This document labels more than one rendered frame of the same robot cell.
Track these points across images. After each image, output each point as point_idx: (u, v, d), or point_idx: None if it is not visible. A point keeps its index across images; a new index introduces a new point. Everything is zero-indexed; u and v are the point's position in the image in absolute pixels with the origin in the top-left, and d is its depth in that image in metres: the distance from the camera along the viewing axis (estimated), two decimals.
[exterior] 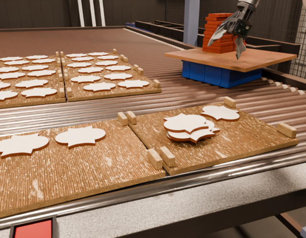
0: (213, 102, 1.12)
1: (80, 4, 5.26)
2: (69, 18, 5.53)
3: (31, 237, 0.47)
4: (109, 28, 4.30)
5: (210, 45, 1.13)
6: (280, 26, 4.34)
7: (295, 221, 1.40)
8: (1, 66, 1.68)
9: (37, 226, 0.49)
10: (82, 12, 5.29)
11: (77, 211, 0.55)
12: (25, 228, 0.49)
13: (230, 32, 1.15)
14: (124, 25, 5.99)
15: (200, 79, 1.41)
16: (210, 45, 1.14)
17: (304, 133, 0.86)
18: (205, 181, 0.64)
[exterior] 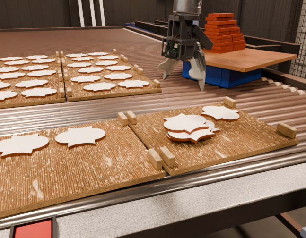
0: (213, 102, 1.12)
1: (80, 4, 5.26)
2: (69, 18, 5.53)
3: (31, 237, 0.47)
4: (109, 28, 4.30)
5: (166, 77, 0.87)
6: (280, 26, 4.34)
7: (295, 221, 1.40)
8: (1, 66, 1.68)
9: (37, 226, 0.49)
10: (82, 12, 5.29)
11: (77, 211, 0.55)
12: (25, 228, 0.49)
13: None
14: (124, 25, 5.99)
15: None
16: (167, 77, 0.87)
17: (304, 133, 0.86)
18: (205, 181, 0.64)
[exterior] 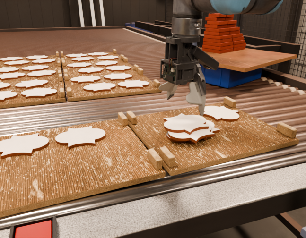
0: (213, 102, 1.12)
1: (80, 4, 5.26)
2: (69, 18, 5.53)
3: (31, 237, 0.47)
4: (109, 28, 4.30)
5: (170, 97, 0.83)
6: (280, 26, 4.34)
7: (295, 221, 1.40)
8: (1, 66, 1.68)
9: (37, 226, 0.49)
10: (82, 12, 5.29)
11: (77, 211, 0.55)
12: (25, 228, 0.49)
13: None
14: (124, 25, 5.99)
15: None
16: (170, 97, 0.84)
17: (304, 133, 0.86)
18: (205, 181, 0.64)
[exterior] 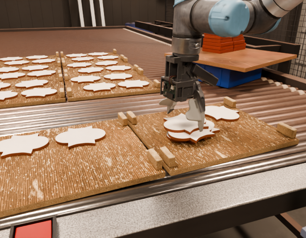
0: (213, 102, 1.12)
1: (80, 4, 5.26)
2: (69, 18, 5.53)
3: (31, 237, 0.47)
4: (109, 28, 4.30)
5: (170, 111, 0.85)
6: (280, 26, 4.34)
7: (295, 221, 1.40)
8: (1, 66, 1.68)
9: (37, 226, 0.49)
10: (82, 12, 5.29)
11: (77, 211, 0.55)
12: (25, 228, 0.49)
13: None
14: (124, 25, 5.99)
15: None
16: (170, 111, 0.85)
17: (304, 133, 0.86)
18: (205, 181, 0.64)
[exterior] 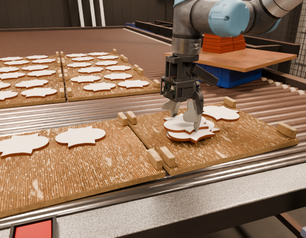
0: (213, 102, 1.12)
1: (80, 4, 5.26)
2: (69, 18, 5.53)
3: (31, 237, 0.47)
4: (109, 28, 4.30)
5: (173, 116, 0.84)
6: (280, 26, 4.34)
7: (295, 221, 1.40)
8: (1, 66, 1.68)
9: (37, 226, 0.49)
10: (82, 12, 5.29)
11: (77, 211, 0.55)
12: (25, 228, 0.49)
13: None
14: (124, 25, 5.99)
15: None
16: (174, 115, 0.84)
17: (304, 133, 0.86)
18: (205, 181, 0.64)
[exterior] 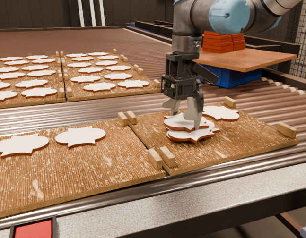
0: (213, 102, 1.12)
1: (80, 4, 5.26)
2: (69, 18, 5.53)
3: (31, 237, 0.47)
4: (109, 28, 4.30)
5: (174, 114, 0.84)
6: (280, 26, 4.34)
7: (295, 221, 1.40)
8: (1, 66, 1.68)
9: (37, 226, 0.49)
10: (82, 12, 5.29)
11: (77, 211, 0.55)
12: (25, 228, 0.49)
13: None
14: (124, 25, 5.99)
15: (200, 79, 1.41)
16: (175, 114, 0.84)
17: (304, 133, 0.86)
18: (205, 181, 0.64)
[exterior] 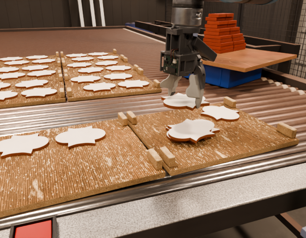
0: (213, 102, 1.12)
1: (80, 4, 5.26)
2: (69, 18, 5.53)
3: (31, 237, 0.47)
4: (109, 28, 4.30)
5: (171, 95, 0.81)
6: (280, 26, 4.34)
7: (295, 221, 1.40)
8: (1, 66, 1.68)
9: (37, 226, 0.49)
10: (82, 12, 5.29)
11: (77, 211, 0.55)
12: (25, 228, 0.49)
13: None
14: (124, 25, 5.99)
15: None
16: (172, 94, 0.81)
17: (304, 133, 0.86)
18: (205, 181, 0.64)
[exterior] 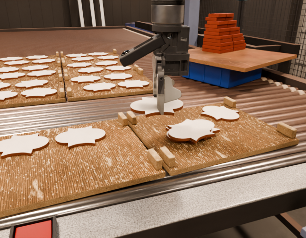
0: (213, 102, 1.12)
1: (80, 4, 5.26)
2: (69, 18, 5.53)
3: (31, 237, 0.47)
4: (109, 28, 4.30)
5: (161, 109, 0.68)
6: (280, 26, 4.34)
7: (295, 221, 1.40)
8: (1, 66, 1.68)
9: (37, 226, 0.49)
10: (82, 12, 5.29)
11: (77, 211, 0.55)
12: (25, 228, 0.49)
13: (153, 71, 0.68)
14: (124, 25, 5.99)
15: (200, 79, 1.41)
16: (159, 110, 0.68)
17: (304, 133, 0.86)
18: (205, 181, 0.64)
